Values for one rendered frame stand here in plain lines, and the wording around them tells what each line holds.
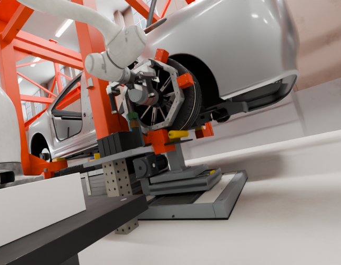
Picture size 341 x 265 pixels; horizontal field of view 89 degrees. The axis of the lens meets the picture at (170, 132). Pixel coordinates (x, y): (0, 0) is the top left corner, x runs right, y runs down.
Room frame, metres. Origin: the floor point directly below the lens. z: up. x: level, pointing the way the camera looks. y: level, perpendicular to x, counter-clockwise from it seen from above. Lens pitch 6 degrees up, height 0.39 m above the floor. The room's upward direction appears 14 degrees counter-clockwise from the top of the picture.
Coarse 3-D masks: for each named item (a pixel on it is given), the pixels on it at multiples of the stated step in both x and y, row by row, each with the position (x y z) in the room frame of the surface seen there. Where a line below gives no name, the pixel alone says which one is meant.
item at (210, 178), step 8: (216, 168) 1.49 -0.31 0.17; (200, 176) 1.27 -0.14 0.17; (208, 176) 1.22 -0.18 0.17; (216, 176) 1.36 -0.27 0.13; (152, 184) 1.46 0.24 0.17; (160, 184) 1.42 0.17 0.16; (168, 184) 1.32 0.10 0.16; (176, 184) 1.29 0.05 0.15; (184, 184) 1.26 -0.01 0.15; (192, 184) 1.23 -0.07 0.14; (200, 184) 1.20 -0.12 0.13; (208, 184) 1.18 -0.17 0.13; (152, 192) 1.40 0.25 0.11; (160, 192) 1.37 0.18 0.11; (168, 192) 1.33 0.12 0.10; (176, 192) 1.30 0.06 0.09
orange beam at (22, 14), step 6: (24, 6) 1.97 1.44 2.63; (18, 12) 2.06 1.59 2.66; (24, 12) 2.04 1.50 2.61; (30, 12) 2.06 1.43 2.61; (12, 18) 2.16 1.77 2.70; (18, 18) 2.10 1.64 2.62; (24, 18) 2.12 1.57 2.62; (12, 24) 2.18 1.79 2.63; (18, 24) 2.19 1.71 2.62; (6, 30) 2.28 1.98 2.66; (12, 30) 2.26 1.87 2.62; (18, 30) 2.28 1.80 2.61; (6, 36) 2.33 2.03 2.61; (12, 36) 2.35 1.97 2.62
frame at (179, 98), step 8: (160, 64) 1.21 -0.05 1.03; (176, 72) 1.18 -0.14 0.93; (176, 80) 1.17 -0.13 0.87; (176, 88) 1.18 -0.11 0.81; (128, 96) 1.45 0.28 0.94; (176, 96) 1.18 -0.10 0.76; (128, 104) 1.47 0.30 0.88; (176, 104) 1.19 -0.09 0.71; (128, 112) 1.42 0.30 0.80; (176, 112) 1.24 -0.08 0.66; (168, 120) 1.24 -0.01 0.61; (144, 128) 1.34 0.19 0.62; (152, 128) 1.32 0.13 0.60; (160, 128) 1.30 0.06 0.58
